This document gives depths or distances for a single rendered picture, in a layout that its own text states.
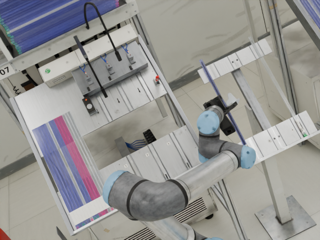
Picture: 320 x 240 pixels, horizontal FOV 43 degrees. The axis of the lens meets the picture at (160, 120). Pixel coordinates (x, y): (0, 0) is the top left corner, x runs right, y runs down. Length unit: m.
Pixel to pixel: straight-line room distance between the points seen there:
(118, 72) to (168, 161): 0.48
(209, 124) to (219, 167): 0.19
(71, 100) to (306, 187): 1.48
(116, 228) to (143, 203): 1.21
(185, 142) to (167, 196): 0.75
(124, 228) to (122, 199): 1.17
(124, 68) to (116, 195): 0.86
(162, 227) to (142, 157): 0.56
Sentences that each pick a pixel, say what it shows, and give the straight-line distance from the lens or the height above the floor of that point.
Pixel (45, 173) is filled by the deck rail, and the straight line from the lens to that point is 1.91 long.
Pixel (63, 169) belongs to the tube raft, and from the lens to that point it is 1.89.
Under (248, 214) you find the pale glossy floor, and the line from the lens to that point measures 2.54.
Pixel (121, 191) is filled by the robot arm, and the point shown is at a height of 1.17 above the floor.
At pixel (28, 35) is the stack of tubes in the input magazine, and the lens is 1.89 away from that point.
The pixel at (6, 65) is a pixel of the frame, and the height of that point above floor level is 1.36.
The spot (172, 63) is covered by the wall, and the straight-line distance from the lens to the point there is 3.78.
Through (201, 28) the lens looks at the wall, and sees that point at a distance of 3.79.
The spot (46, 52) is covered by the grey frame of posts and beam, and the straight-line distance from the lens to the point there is 1.94.
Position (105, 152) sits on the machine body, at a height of 0.62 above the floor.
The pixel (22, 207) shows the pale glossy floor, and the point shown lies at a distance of 3.51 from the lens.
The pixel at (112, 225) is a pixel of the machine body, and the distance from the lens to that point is 2.31.
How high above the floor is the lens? 1.92
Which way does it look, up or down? 33 degrees down
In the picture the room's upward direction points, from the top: 24 degrees counter-clockwise
